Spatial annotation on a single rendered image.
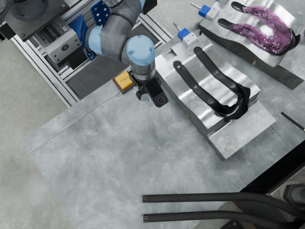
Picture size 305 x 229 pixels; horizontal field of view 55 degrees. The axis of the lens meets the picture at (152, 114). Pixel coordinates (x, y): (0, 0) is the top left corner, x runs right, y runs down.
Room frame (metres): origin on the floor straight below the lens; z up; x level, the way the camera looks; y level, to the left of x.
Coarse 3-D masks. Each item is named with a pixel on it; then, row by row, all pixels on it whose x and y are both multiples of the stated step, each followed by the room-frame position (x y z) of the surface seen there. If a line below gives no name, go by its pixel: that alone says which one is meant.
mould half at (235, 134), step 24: (192, 48) 0.59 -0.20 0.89; (168, 72) 0.49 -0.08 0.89; (192, 72) 0.48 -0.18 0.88; (240, 72) 0.45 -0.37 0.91; (192, 96) 0.37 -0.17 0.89; (216, 96) 0.35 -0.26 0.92; (192, 120) 0.29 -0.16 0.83; (216, 120) 0.26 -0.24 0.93; (240, 120) 0.26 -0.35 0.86; (264, 120) 0.25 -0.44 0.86; (216, 144) 0.18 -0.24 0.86; (240, 144) 0.17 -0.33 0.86
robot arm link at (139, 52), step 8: (128, 40) 0.42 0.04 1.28; (136, 40) 0.41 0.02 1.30; (144, 40) 0.41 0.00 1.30; (128, 48) 0.39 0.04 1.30; (136, 48) 0.39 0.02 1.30; (144, 48) 0.38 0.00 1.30; (152, 48) 0.38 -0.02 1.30; (128, 56) 0.38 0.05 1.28; (136, 56) 0.36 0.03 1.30; (144, 56) 0.36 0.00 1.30; (152, 56) 0.37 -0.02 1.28; (128, 64) 0.37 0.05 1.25; (136, 64) 0.36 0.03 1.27; (144, 64) 0.36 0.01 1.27; (152, 64) 0.37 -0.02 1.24; (136, 72) 0.36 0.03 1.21; (144, 72) 0.35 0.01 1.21
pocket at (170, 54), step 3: (168, 51) 0.59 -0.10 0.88; (171, 51) 0.60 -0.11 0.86; (165, 54) 0.58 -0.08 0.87; (168, 54) 0.59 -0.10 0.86; (171, 54) 0.58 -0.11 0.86; (174, 54) 0.58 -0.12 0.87; (165, 57) 0.57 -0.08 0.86; (168, 57) 0.57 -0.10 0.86; (171, 57) 0.57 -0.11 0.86; (168, 60) 0.56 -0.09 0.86
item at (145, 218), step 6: (144, 216) -0.06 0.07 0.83; (150, 216) -0.06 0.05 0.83; (156, 216) -0.06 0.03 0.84; (162, 216) -0.07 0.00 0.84; (168, 216) -0.07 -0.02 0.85; (174, 216) -0.07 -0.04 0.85; (180, 216) -0.07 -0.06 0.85; (186, 216) -0.07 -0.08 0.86; (192, 216) -0.08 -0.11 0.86; (198, 216) -0.08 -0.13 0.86; (204, 216) -0.08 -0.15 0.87; (210, 216) -0.08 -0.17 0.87; (144, 222) -0.08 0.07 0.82
